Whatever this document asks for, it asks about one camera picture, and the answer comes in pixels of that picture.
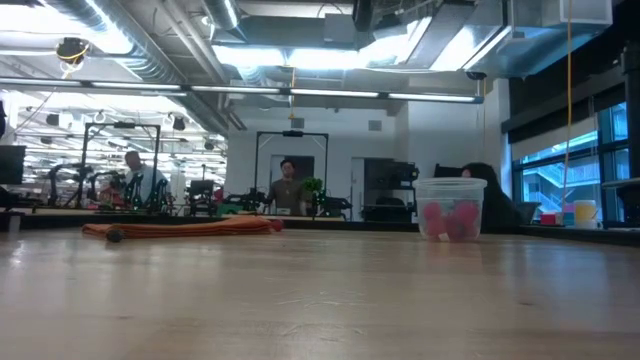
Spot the small green potted plant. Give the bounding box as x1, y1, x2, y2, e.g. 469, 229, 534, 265
302, 175, 325, 201

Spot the person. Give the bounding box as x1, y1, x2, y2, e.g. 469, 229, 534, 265
122, 149, 169, 211
460, 161, 524, 235
267, 158, 309, 217

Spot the black shelf cart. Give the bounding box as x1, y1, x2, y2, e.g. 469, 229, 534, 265
362, 157, 421, 224

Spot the long ceiling light bar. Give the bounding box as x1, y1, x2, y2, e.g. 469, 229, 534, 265
0, 75, 485, 105

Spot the black office chair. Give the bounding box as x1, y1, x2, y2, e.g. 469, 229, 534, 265
187, 178, 217, 216

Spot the black monitor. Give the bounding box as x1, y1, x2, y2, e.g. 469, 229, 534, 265
432, 163, 465, 180
0, 144, 27, 186

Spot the orange-brown rectangular block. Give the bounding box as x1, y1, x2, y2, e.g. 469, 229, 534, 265
81, 214, 275, 240

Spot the clear plastic cup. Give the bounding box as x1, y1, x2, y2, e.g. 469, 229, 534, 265
412, 176, 489, 244

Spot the yellow and white cup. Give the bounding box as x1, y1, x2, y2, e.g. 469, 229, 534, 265
573, 198, 600, 230

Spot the black gantry frame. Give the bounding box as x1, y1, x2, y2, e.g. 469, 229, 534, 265
253, 129, 330, 217
79, 121, 162, 209

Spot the silver air duct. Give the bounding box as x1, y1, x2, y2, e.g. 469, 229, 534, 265
44, 0, 241, 134
199, 0, 241, 31

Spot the yellow hanging cable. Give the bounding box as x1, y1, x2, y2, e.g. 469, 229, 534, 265
562, 0, 574, 206

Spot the black ceiling camera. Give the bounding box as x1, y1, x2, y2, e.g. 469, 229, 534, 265
54, 36, 92, 66

